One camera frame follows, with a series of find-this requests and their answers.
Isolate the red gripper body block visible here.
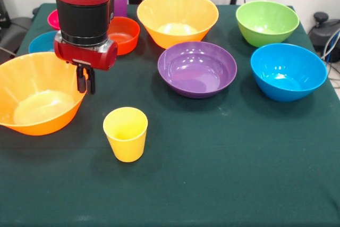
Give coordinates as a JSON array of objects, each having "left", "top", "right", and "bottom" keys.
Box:
[{"left": 53, "top": 37, "right": 118, "bottom": 72}]

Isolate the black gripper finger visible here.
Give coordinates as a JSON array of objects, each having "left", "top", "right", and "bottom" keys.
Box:
[
  {"left": 85, "top": 66, "right": 96, "bottom": 95},
  {"left": 76, "top": 64, "right": 87, "bottom": 94}
]

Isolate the large orange bowl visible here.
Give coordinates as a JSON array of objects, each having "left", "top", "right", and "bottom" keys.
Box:
[
  {"left": 0, "top": 51, "right": 88, "bottom": 136},
  {"left": 137, "top": 0, "right": 219, "bottom": 49}
]

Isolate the yellow plastic cup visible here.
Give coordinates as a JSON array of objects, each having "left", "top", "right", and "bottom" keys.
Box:
[{"left": 103, "top": 106, "right": 149, "bottom": 163}]

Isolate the red plastic bowl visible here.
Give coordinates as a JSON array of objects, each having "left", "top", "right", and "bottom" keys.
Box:
[{"left": 107, "top": 16, "right": 141, "bottom": 56}]

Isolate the small translucent blue bowl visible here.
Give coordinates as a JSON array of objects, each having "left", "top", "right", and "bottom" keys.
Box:
[{"left": 28, "top": 30, "right": 58, "bottom": 54}]

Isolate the pink plastic bowl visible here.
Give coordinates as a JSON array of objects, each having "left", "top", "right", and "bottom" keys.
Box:
[{"left": 47, "top": 9, "right": 61, "bottom": 31}]

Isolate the purple plastic cup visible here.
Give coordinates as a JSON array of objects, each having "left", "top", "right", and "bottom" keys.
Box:
[{"left": 110, "top": 0, "right": 129, "bottom": 18}]

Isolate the dark grey chair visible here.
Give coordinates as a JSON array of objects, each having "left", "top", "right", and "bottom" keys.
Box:
[{"left": 0, "top": 16, "right": 33, "bottom": 52}]

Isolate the purple plastic bowl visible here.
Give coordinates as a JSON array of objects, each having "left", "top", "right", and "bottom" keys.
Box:
[{"left": 157, "top": 41, "right": 237, "bottom": 99}]

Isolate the dark green tablecloth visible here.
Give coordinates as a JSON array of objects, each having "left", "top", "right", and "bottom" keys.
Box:
[{"left": 0, "top": 3, "right": 340, "bottom": 227}]

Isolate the green plastic bowl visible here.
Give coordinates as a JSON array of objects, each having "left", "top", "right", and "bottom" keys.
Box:
[{"left": 235, "top": 0, "right": 300, "bottom": 48}]

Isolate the large blue bowl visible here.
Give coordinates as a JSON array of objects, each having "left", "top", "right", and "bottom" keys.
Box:
[{"left": 250, "top": 43, "right": 328, "bottom": 103}]

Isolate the bundle of grey cables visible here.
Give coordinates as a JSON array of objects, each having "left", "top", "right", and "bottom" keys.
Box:
[{"left": 320, "top": 29, "right": 340, "bottom": 81}]

